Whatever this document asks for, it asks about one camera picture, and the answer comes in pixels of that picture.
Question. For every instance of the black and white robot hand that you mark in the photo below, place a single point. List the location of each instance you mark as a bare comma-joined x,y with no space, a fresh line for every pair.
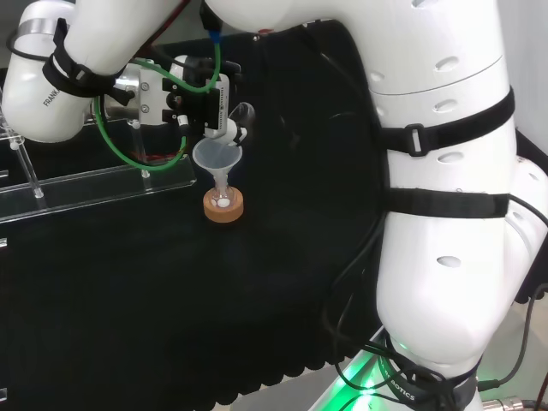
197,103

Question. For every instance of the clear weighing funnel with NaCl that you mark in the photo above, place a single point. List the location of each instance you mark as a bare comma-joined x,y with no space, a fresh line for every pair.
245,112

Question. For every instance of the translucent plastic funnel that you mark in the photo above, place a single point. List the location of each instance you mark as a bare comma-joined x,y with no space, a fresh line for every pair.
214,158

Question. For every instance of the small round-bottom glass flask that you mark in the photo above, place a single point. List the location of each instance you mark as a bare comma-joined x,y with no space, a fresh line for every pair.
223,199

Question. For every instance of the clear acrylic funnel stand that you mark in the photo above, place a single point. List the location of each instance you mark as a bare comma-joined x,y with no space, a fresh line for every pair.
107,182

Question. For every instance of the black bench cloth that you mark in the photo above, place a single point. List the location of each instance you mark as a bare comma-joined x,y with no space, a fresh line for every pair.
128,299

